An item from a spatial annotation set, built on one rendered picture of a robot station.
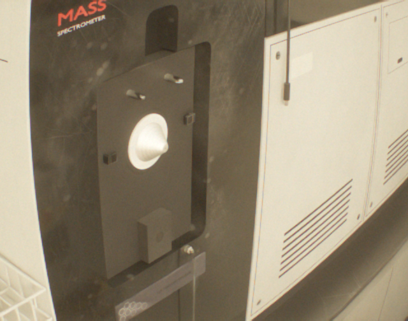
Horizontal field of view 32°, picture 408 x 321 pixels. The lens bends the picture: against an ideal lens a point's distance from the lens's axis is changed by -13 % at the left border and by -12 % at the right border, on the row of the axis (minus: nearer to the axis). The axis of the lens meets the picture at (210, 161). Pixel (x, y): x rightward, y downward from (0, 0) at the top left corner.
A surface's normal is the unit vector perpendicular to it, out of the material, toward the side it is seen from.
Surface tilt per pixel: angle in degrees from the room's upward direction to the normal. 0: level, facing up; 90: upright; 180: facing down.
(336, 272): 0
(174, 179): 90
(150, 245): 90
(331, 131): 90
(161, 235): 90
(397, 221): 0
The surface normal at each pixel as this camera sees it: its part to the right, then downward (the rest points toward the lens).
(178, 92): 0.79, 0.30
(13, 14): -0.61, 0.35
